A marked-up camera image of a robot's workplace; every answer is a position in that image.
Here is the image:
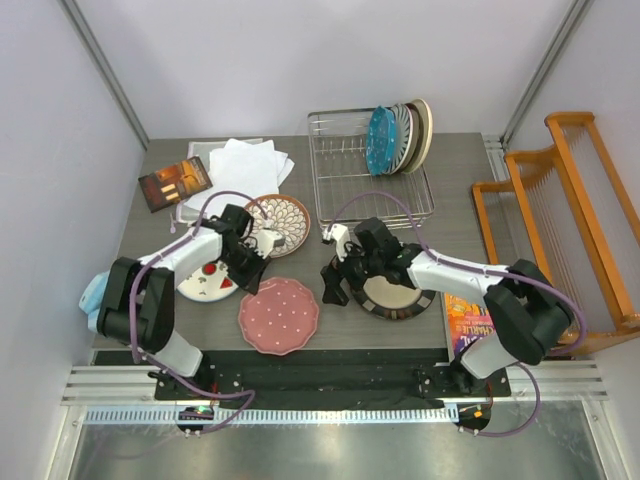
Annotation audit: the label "metal wire dish rack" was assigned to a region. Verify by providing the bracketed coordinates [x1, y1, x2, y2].
[307, 107, 435, 229]

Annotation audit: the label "slotted cable duct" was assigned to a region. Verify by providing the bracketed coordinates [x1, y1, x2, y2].
[84, 404, 459, 426]

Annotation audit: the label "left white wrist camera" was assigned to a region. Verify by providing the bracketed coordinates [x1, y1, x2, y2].
[249, 228, 285, 258]

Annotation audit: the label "cream plate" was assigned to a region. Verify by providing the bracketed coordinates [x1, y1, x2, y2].
[402, 98, 434, 174]

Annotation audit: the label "grey striped plate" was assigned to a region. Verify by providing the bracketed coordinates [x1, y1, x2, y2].
[386, 103, 413, 175]

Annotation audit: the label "white cloth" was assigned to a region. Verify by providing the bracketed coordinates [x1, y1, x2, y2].
[184, 139, 294, 210]

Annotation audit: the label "white watermelon pattern plate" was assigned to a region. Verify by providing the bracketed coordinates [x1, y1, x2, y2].
[177, 261, 238, 303]

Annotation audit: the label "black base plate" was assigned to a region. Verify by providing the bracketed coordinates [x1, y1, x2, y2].
[92, 347, 511, 411]

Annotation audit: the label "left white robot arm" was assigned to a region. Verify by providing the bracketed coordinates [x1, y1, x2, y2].
[82, 204, 284, 399]

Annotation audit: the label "orange Roald Dahl book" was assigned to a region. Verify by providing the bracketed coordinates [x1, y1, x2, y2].
[442, 293, 494, 361]

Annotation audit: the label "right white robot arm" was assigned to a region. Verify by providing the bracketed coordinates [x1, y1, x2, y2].
[321, 217, 574, 395]

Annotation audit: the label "dark brown book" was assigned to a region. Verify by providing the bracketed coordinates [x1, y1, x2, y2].
[138, 156, 212, 213]

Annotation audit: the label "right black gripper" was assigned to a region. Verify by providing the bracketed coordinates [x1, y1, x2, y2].
[321, 236, 383, 306]

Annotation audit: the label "mesh zipper pouch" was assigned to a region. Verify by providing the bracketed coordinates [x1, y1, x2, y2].
[175, 140, 255, 224]

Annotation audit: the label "teal polka dot plate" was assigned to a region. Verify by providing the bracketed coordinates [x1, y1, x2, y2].
[365, 105, 400, 176]

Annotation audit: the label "light blue headphones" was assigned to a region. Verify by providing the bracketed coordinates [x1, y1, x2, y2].
[79, 272, 109, 333]

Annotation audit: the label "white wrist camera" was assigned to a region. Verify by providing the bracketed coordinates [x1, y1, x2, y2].
[322, 223, 359, 262]
[249, 228, 285, 258]

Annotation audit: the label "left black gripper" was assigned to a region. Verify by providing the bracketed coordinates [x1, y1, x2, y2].
[220, 243, 272, 295]

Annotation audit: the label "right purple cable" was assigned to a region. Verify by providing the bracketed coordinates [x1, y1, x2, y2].
[329, 191, 588, 440]

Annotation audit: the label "pink polka dot plate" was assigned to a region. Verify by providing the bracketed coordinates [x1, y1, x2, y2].
[238, 277, 319, 356]

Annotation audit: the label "brown floral pattern plate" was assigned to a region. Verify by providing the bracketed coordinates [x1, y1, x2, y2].
[245, 194, 311, 258]

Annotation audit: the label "orange wooden rack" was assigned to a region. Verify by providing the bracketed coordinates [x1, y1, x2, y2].
[471, 112, 639, 354]

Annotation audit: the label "black rimmed beige plate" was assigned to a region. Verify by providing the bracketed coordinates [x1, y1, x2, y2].
[351, 276, 436, 321]

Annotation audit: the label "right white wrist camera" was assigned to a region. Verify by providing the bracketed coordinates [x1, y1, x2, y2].
[322, 223, 359, 262]

